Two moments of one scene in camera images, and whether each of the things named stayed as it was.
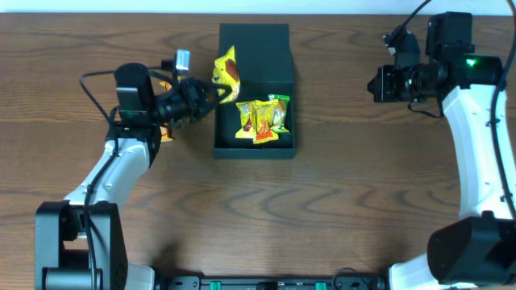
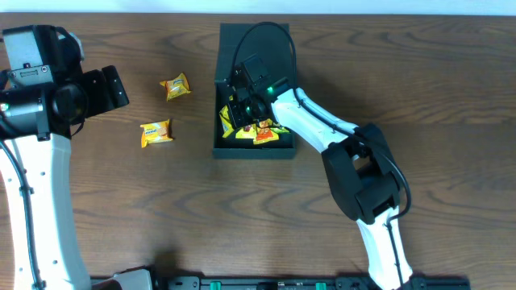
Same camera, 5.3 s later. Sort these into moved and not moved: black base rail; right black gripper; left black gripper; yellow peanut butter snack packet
Moved: left black gripper; right black gripper
Not moved: yellow peanut butter snack packet; black base rail
